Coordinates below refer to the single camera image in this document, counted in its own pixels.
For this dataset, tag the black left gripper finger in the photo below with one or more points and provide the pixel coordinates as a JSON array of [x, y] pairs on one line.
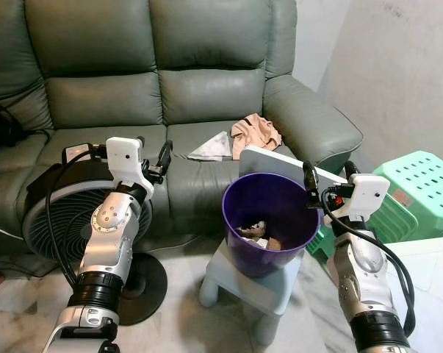
[[165, 156], [140, 141]]

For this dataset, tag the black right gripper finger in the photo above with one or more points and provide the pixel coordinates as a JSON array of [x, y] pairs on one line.
[[310, 184], [350, 170]]

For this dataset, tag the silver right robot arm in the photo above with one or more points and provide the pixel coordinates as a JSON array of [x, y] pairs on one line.
[[364, 272]]

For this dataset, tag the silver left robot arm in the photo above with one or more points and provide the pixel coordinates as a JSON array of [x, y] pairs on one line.
[[112, 235]]

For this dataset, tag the purple plastic rubbish bin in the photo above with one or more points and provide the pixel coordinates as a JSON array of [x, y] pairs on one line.
[[269, 202]]

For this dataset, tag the brown crumpled trash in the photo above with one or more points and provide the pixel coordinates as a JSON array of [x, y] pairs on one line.
[[256, 234]]

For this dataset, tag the white flat board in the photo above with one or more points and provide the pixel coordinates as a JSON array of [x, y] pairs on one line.
[[272, 162]]

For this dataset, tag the green slatted plastic stool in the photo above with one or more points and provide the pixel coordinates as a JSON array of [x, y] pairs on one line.
[[394, 220]]

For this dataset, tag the grey-green leather sofa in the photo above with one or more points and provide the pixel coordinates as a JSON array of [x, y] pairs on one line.
[[206, 95]]

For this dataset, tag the pink crumpled cloth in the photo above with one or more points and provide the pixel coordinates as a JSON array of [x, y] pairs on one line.
[[254, 136]]

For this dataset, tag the green perforated plastic stool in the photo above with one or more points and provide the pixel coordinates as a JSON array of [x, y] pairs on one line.
[[423, 184]]

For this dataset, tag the black floor fan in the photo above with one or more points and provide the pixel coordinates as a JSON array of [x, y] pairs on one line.
[[59, 213]]

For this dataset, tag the pale blue plastic stool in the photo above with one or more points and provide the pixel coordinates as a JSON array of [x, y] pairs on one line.
[[239, 287]]

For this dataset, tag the black bag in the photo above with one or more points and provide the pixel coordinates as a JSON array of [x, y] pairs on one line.
[[1, 132]]

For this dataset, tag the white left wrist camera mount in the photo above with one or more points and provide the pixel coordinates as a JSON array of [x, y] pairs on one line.
[[124, 158]]

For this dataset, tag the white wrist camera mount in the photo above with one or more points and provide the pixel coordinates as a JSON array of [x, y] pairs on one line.
[[124, 158], [369, 195]]

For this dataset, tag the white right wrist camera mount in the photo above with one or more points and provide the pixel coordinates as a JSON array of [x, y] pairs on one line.
[[369, 195]]

